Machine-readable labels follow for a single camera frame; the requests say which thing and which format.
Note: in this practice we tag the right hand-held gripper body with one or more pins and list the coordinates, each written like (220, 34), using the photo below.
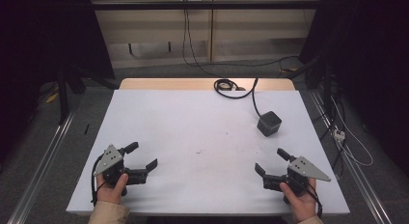
(304, 169)

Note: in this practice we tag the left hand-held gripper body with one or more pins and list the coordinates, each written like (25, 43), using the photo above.
(109, 160)

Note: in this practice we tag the person's left hand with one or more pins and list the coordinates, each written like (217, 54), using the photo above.
(111, 191)

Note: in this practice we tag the person's right hand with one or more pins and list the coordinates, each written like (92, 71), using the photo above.
(300, 204)

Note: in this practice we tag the black cube device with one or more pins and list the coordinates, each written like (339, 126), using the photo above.
(269, 123)

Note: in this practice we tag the white table cover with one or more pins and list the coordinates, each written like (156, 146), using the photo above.
(193, 146)

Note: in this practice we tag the white power plug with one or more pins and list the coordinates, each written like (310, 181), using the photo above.
(339, 134)

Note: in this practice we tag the wooden table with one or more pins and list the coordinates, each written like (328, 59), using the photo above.
(180, 84)

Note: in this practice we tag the black metal stand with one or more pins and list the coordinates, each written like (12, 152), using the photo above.
(63, 92)

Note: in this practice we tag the yellow floor tape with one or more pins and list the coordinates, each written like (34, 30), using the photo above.
(52, 97)
(289, 70)

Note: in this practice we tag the dark curtain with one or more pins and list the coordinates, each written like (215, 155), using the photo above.
(41, 56)
(369, 56)

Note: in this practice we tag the aluminium floor rail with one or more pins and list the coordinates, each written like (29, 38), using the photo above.
(38, 172)
(357, 172)

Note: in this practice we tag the black horizontal frame bar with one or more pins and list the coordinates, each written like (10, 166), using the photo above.
(205, 5)

